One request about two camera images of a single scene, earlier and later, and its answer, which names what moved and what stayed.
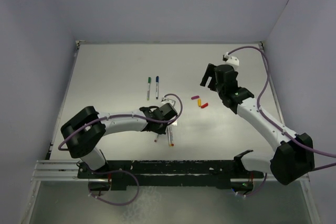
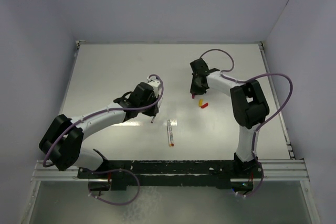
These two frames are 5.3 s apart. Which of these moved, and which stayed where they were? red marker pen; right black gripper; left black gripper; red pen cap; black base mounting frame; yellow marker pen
Moved: left black gripper; right black gripper
Stayed: red marker pen; yellow marker pen; red pen cap; black base mounting frame
